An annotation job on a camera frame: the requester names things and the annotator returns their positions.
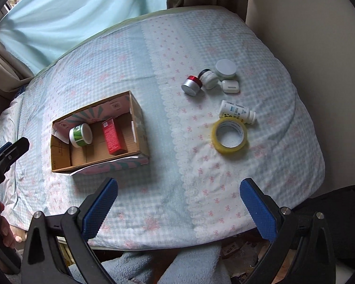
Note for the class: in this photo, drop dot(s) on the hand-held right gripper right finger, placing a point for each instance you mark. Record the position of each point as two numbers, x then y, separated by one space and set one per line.
259 210

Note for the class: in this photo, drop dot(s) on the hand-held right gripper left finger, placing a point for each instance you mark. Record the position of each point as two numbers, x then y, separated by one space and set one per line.
99 207

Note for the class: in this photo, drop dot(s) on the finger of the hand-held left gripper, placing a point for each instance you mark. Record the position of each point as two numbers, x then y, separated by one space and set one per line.
17 148
0 151

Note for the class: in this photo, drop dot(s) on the cardboard box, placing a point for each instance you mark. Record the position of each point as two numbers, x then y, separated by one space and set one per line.
94 153

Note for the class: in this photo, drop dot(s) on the yellow tape roll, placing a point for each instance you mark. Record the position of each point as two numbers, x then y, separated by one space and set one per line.
222 148

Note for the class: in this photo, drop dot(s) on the white pill bottle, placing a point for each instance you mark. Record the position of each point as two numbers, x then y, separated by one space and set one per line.
233 111

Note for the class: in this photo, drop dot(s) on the white earbuds case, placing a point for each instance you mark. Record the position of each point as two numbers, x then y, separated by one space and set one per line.
229 85

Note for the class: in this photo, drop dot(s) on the white jar with black lid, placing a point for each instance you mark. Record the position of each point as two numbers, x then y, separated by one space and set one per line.
210 80

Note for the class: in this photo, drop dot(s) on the silver jar with red band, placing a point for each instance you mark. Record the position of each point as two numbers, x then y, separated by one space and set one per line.
190 86

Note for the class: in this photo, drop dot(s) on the round white jar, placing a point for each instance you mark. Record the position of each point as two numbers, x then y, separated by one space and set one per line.
225 68

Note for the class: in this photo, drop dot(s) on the person's left hand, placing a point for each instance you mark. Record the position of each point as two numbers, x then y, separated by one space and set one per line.
6 230

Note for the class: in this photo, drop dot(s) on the printed paper packaging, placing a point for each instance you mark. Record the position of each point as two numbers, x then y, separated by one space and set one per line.
239 251

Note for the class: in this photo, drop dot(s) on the green label white jar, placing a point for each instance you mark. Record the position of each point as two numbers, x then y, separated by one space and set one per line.
80 136

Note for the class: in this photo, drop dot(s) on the small red carton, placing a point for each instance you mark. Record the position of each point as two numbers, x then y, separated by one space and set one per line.
114 137

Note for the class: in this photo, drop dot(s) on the light blue fleece cloth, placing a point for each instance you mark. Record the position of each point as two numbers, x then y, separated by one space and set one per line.
153 266

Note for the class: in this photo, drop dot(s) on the brown left curtain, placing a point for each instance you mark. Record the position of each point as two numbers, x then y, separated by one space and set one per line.
3 65

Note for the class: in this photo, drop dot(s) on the light blue window sheet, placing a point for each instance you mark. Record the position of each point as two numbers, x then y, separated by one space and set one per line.
77 14

